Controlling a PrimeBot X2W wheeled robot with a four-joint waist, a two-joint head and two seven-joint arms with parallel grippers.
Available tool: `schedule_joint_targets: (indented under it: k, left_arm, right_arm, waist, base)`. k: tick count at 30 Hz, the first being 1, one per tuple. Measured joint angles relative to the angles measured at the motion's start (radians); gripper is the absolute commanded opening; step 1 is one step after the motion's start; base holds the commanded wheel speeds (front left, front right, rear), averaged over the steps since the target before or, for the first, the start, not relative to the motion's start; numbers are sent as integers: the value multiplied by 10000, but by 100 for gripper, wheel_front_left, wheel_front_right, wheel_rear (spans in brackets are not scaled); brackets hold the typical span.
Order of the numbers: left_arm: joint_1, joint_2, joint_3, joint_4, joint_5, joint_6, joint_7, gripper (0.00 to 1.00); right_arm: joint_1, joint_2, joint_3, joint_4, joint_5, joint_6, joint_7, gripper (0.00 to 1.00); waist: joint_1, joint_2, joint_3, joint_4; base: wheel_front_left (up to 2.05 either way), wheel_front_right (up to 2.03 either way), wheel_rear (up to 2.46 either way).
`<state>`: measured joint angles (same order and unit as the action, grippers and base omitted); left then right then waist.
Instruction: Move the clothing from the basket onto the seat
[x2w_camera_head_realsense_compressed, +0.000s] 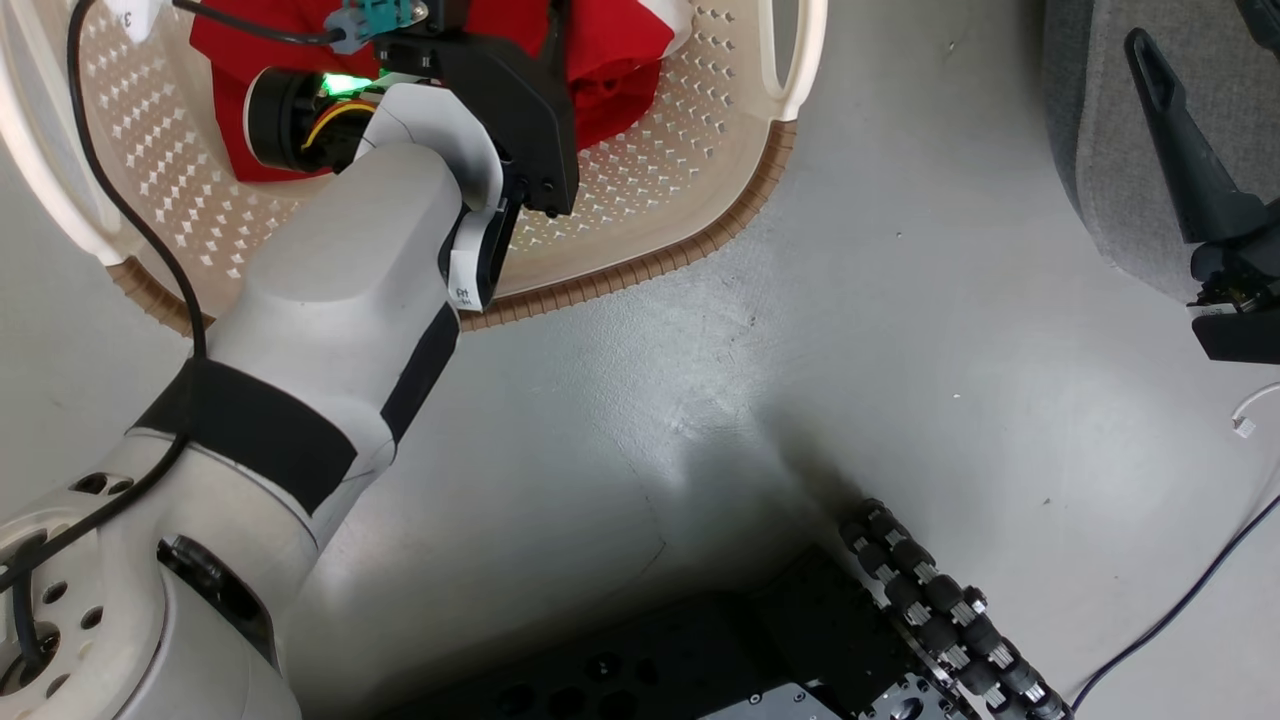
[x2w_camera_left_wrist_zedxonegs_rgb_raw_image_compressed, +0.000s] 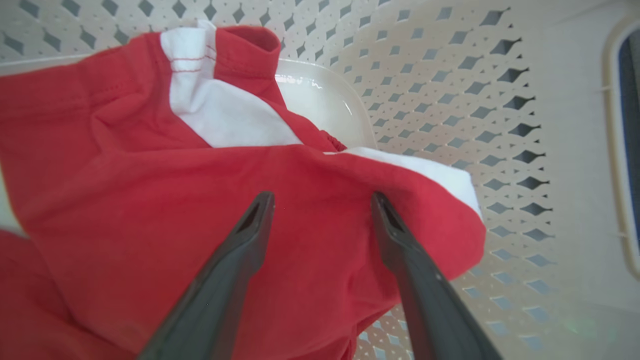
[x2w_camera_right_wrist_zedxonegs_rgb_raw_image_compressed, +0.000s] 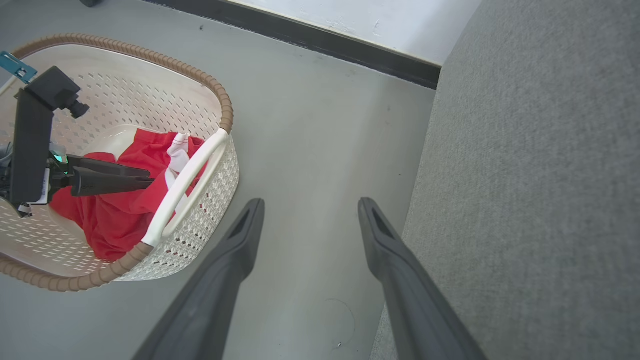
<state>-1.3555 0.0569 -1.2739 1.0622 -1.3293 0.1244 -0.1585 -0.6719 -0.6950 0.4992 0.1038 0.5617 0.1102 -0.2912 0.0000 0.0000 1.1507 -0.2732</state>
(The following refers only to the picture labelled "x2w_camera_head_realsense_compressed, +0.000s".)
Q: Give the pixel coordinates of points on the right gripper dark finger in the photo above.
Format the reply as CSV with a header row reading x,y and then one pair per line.
x,y
1265,15

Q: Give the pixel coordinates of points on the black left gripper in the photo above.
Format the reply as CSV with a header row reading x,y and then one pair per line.
x,y
520,120

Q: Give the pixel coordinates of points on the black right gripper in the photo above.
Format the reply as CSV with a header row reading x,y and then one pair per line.
x,y
1245,310

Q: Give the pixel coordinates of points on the red clothing with white stripes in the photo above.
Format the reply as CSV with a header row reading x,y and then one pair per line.
x,y
615,80

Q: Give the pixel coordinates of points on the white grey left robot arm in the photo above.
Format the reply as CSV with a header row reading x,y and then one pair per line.
x,y
320,330

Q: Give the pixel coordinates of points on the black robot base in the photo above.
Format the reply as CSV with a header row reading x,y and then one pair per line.
x,y
700,660

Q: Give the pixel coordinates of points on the cream plastic laundry basket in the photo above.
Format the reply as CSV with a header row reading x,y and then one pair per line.
x,y
650,190

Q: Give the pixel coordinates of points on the grey fabric sofa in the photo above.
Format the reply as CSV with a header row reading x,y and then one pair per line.
x,y
1110,150

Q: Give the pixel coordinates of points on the black roller omni wheel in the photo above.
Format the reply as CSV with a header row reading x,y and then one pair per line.
x,y
940,600

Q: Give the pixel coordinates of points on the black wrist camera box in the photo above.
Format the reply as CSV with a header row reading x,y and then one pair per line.
x,y
445,12

